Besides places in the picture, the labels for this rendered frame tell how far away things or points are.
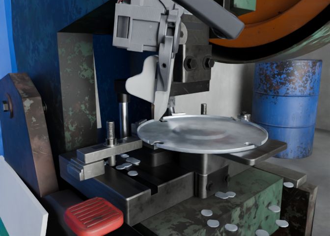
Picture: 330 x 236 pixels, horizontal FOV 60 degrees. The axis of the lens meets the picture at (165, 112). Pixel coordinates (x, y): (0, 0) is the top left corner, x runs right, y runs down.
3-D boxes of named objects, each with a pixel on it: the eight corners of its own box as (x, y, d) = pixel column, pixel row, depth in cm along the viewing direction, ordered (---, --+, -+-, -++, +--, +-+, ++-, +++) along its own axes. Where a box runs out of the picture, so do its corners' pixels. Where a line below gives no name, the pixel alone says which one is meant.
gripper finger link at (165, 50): (156, 87, 41) (164, 24, 39) (169, 88, 41) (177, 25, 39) (152, 91, 36) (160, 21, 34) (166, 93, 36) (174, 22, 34)
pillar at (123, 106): (130, 139, 75) (128, 86, 72) (123, 141, 73) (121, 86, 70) (125, 137, 76) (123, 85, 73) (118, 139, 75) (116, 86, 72)
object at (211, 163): (284, 201, 60) (289, 140, 57) (247, 228, 51) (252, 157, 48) (195, 167, 78) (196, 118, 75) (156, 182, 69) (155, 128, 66)
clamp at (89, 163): (145, 160, 68) (145, 118, 66) (80, 181, 57) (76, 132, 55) (130, 153, 73) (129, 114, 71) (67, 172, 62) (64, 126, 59)
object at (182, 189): (257, 164, 81) (259, 144, 80) (127, 229, 52) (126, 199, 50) (181, 140, 103) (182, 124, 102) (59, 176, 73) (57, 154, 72)
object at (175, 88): (211, 100, 75) (212, 79, 73) (152, 111, 61) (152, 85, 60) (169, 93, 86) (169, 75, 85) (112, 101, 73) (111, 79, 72)
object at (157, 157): (209, 147, 77) (210, 136, 77) (153, 167, 64) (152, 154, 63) (169, 135, 89) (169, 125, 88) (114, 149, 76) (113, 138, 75)
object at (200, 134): (291, 133, 64) (291, 129, 64) (209, 167, 45) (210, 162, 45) (195, 112, 85) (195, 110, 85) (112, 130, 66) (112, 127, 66)
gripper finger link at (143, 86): (124, 115, 42) (130, 52, 40) (164, 121, 42) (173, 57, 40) (120, 120, 39) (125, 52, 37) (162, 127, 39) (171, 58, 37)
